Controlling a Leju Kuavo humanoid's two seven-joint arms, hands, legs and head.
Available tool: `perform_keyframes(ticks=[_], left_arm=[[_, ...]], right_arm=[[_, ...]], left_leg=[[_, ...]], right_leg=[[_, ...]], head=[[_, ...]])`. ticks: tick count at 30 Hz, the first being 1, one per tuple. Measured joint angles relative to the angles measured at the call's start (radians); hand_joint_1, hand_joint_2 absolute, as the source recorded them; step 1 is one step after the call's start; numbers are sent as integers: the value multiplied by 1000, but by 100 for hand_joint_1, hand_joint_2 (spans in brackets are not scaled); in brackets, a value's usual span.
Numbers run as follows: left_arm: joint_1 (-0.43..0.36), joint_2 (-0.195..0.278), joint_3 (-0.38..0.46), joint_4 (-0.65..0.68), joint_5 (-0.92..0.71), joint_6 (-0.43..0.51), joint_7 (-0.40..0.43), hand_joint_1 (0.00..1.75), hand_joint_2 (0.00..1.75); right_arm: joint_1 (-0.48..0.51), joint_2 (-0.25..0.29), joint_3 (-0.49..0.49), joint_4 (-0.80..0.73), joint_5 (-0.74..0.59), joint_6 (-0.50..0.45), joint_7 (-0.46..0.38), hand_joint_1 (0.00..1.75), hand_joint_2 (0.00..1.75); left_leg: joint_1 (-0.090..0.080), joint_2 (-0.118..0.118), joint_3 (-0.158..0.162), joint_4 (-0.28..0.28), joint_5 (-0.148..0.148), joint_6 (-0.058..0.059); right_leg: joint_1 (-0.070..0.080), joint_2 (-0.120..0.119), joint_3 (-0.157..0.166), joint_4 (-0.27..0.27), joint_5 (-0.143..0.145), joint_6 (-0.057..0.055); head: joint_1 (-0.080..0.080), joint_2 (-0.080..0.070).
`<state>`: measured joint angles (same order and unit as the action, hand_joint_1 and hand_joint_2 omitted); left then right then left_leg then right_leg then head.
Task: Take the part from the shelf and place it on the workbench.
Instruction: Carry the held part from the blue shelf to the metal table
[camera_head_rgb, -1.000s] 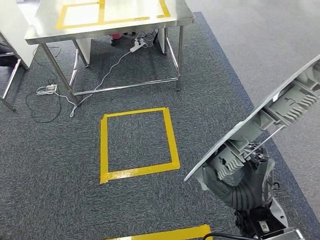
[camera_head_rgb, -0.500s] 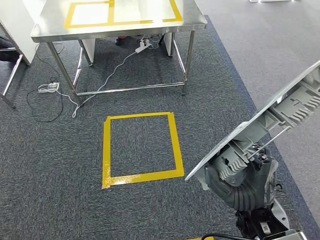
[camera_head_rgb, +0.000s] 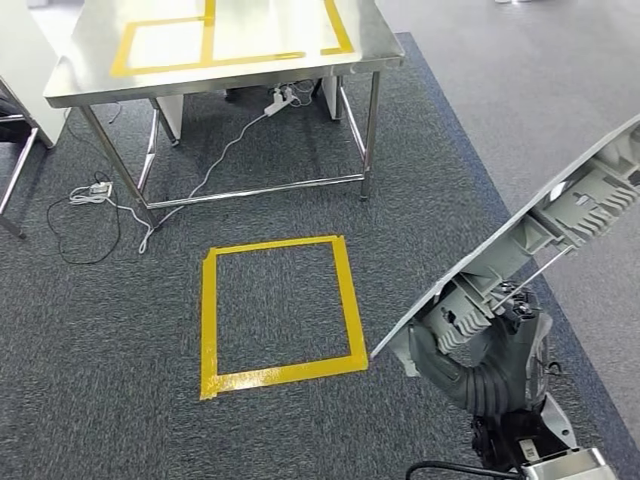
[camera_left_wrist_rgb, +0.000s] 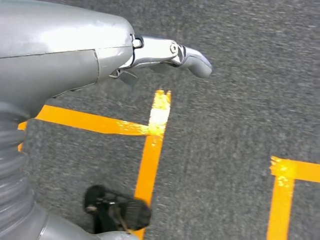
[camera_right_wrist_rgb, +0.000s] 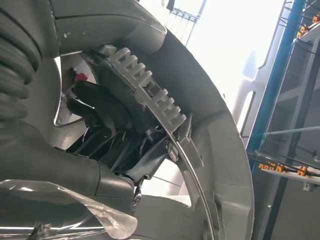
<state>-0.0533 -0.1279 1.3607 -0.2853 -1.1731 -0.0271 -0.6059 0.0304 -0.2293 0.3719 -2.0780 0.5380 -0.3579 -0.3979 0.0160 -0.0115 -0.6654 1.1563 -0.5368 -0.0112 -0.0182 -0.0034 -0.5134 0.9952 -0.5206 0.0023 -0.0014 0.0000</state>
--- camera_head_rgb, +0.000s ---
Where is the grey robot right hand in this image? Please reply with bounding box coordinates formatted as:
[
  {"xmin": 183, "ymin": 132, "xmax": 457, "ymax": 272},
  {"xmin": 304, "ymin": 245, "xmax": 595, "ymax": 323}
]
[{"xmin": 408, "ymin": 286, "xmax": 555, "ymax": 419}]

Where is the grey plastic wheel hubcap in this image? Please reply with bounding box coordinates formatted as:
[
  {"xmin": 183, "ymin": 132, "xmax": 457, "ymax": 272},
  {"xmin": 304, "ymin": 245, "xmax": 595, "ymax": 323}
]
[{"xmin": 368, "ymin": 113, "xmax": 640, "ymax": 379}]

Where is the stainless steel workbench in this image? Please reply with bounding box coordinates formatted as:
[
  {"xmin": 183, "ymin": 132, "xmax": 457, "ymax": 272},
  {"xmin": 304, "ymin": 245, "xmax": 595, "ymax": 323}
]
[{"xmin": 44, "ymin": 0, "xmax": 406, "ymax": 230}]

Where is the yellow tape on workbench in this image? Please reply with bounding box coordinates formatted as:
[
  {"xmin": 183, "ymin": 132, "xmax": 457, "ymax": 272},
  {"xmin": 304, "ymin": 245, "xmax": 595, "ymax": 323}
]
[{"xmin": 109, "ymin": 0, "xmax": 355, "ymax": 79}]

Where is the white power strip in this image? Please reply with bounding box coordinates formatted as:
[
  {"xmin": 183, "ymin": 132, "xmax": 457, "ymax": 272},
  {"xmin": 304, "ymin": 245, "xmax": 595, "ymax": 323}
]
[{"xmin": 263, "ymin": 89, "xmax": 296, "ymax": 119}]

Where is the yellow floor tape square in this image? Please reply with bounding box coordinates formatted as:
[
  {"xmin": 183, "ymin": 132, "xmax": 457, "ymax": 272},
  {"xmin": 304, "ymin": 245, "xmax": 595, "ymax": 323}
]
[{"xmin": 198, "ymin": 233, "xmax": 370, "ymax": 402}]

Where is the white power cable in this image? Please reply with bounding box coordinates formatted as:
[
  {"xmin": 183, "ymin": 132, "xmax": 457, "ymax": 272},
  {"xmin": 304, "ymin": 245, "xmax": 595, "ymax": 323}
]
[{"xmin": 139, "ymin": 109, "xmax": 271, "ymax": 256}]

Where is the black floor cable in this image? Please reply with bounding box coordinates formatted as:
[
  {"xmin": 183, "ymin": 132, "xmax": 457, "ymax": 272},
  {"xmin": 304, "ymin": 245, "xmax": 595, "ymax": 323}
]
[{"xmin": 46, "ymin": 170, "xmax": 122, "ymax": 266}]

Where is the white adapter with cord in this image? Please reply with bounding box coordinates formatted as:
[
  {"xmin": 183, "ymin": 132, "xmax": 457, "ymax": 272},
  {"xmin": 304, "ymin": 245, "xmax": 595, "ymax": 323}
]
[{"xmin": 69, "ymin": 182, "xmax": 114, "ymax": 205}]

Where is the chrome chair frame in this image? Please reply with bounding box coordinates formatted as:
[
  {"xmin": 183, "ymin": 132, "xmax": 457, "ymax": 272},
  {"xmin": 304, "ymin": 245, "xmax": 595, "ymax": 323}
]
[{"xmin": 0, "ymin": 76, "xmax": 40, "ymax": 241}]

